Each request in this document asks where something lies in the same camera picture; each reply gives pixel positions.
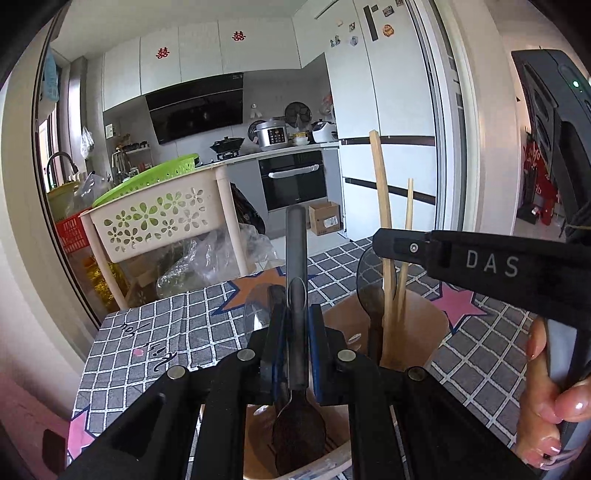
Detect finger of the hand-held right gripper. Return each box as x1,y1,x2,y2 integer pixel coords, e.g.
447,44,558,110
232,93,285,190
372,228,433,267

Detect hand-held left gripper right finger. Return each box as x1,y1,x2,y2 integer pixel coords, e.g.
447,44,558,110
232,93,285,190
307,305,537,480

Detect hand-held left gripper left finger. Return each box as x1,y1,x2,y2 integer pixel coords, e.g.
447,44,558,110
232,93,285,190
65,285,290,480

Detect wooden chopstick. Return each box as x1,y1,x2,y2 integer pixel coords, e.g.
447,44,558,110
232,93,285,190
368,130,399,366
394,178,415,309

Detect black spoon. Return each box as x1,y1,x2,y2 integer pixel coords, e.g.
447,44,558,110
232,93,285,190
357,247,389,366
271,206,328,477

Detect person's right hand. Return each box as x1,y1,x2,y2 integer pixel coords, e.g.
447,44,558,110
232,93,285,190
515,318,591,468

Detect cardboard box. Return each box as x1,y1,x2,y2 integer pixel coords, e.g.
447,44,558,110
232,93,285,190
308,202,344,236

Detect red fire extinguisher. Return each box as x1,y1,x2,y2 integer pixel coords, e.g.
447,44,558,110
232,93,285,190
522,138,562,223

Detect grey checked tablecloth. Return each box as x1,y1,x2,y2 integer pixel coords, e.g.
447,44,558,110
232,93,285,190
68,234,551,480

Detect black built-in oven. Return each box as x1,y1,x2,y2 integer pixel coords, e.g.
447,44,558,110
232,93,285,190
257,150,329,213

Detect clear plastic bag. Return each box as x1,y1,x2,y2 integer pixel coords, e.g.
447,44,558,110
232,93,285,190
157,226,279,297

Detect white rice cooker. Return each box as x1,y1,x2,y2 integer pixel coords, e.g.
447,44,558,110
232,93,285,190
311,119,338,144

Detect dark bag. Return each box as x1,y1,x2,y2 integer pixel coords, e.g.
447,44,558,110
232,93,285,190
231,182,268,234

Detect white refrigerator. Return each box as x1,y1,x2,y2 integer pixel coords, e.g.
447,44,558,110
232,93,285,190
325,0,440,244

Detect black table fan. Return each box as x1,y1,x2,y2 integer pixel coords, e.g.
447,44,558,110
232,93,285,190
284,102,313,128

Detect silver pressure cooker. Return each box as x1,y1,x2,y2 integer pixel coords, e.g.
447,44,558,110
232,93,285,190
255,117,290,151

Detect beige flower-cutout basket rack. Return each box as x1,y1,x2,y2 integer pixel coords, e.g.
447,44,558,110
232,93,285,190
81,164,259,311

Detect gold foil bag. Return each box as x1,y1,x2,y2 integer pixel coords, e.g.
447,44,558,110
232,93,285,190
83,258,119,306

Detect black wok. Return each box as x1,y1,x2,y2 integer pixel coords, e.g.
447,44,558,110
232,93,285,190
210,136,246,156

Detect green plastic basket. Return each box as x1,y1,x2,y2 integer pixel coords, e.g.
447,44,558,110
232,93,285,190
91,154,200,208

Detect black range hood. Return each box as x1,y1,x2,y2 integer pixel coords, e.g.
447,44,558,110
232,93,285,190
145,74,245,145

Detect red plastic basket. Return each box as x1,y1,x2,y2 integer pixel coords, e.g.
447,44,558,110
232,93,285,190
55,210,100,256

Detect yellow-green plastic bin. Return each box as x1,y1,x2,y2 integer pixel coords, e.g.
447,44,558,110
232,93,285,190
48,182,82,219

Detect white upper cabinets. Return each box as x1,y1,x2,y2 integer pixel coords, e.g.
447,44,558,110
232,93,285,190
102,14,333,112

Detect kitchen faucet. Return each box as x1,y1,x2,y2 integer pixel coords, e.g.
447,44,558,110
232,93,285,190
45,152,77,186

